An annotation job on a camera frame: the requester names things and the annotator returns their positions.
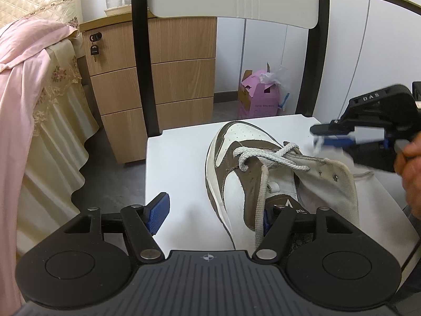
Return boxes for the pink bed sheet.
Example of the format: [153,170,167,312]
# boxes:
[0,19,78,307]

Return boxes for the white chair with black frame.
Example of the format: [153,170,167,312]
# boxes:
[131,0,404,270]

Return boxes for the pink cardboard box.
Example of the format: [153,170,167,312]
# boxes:
[238,62,290,120]

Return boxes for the white wardrobe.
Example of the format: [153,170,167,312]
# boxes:
[214,0,421,132]

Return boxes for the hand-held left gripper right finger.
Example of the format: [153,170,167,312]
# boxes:
[251,204,359,264]

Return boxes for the white and brown sneaker shoe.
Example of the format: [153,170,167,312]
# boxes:
[204,121,374,251]

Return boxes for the white shoelace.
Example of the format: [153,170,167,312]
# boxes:
[232,136,326,250]

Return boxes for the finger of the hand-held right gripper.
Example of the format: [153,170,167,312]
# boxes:
[321,135,358,149]
[310,119,363,136]

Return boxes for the black cabinet keys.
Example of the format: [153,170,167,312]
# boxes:
[89,32,103,63]

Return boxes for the wooden drawer cabinet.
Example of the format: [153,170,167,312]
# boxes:
[80,16,218,166]

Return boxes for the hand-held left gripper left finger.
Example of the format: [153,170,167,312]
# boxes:
[62,192,171,264]

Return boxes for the clear plastic bag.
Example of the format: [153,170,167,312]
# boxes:
[258,67,290,86]

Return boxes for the cream lace bed skirt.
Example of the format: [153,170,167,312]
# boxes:
[16,36,100,258]

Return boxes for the person's right hand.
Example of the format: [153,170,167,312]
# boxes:
[393,137,421,220]

